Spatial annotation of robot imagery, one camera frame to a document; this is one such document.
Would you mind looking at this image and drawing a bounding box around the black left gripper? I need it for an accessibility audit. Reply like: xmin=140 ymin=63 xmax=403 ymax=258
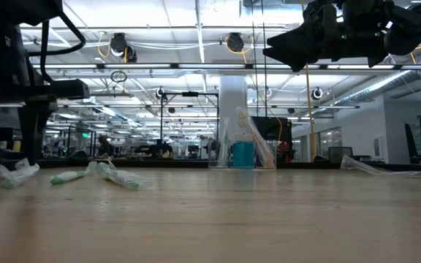
xmin=0 ymin=79 xmax=91 ymax=166

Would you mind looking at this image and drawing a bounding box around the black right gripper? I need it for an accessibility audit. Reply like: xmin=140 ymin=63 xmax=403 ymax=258
xmin=263 ymin=0 xmax=392 ymax=72

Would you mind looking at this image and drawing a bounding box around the clear acrylic organizer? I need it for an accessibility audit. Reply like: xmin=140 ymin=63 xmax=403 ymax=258
xmin=207 ymin=138 xmax=277 ymax=169

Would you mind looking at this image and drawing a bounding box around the black ceiling cable reel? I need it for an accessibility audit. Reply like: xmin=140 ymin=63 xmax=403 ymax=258
xmin=226 ymin=31 xmax=246 ymax=53
xmin=109 ymin=31 xmax=138 ymax=64

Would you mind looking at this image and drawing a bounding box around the black wall screen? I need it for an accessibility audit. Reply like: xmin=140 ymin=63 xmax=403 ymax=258
xmin=249 ymin=115 xmax=294 ymax=143

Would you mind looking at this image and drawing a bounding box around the black gantry frame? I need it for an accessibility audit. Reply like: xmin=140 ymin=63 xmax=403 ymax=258
xmin=160 ymin=91 xmax=220 ymax=142

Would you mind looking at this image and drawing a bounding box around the small black cable reel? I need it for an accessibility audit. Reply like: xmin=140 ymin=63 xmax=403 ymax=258
xmin=154 ymin=85 xmax=168 ymax=102

